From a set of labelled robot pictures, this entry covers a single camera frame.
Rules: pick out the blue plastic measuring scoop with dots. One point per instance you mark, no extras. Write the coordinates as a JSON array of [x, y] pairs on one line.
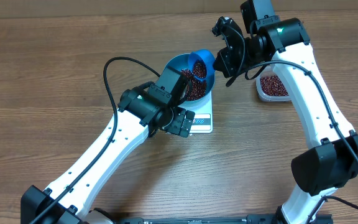
[[204, 56]]

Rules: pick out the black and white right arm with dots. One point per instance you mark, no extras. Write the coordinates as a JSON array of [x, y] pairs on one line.
[[331, 159]]

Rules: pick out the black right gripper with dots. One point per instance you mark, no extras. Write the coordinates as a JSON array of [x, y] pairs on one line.
[[225, 66]]

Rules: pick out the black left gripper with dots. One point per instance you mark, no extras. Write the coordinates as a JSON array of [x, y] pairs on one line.
[[176, 127]]

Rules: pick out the red beans in scoop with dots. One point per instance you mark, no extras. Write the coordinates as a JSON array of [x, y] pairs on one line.
[[199, 69]]

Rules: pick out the white digital kitchen scale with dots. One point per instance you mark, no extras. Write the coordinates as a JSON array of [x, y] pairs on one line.
[[203, 120]]

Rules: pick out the teal bowl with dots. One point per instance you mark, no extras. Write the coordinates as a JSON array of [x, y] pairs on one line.
[[180, 62]]

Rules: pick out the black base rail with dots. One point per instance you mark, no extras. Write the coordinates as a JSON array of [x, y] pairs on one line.
[[194, 220]]

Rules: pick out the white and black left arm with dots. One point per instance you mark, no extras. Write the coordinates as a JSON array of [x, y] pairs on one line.
[[138, 116]]

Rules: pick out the red beans in bowl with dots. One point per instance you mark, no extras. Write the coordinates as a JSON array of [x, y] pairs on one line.
[[198, 87]]

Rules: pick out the clear plastic container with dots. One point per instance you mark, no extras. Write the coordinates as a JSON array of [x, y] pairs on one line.
[[263, 97]]

